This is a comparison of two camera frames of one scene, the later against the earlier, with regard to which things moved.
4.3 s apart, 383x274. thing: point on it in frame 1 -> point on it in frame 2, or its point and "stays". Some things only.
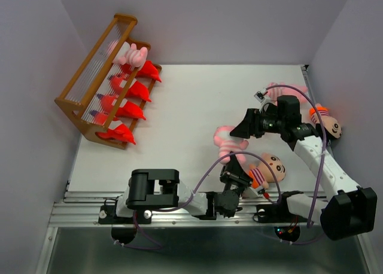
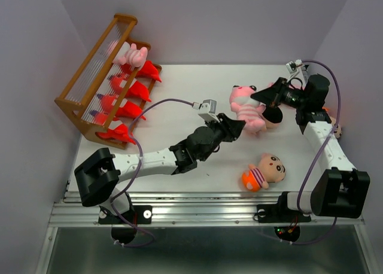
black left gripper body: (234, 180) -> (222, 131)
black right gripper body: (263, 123) -> (286, 96)
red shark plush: (148, 69) stays
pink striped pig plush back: (226, 143) -> (248, 108)
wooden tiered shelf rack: (106, 95) stays
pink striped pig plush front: (129, 55) stays
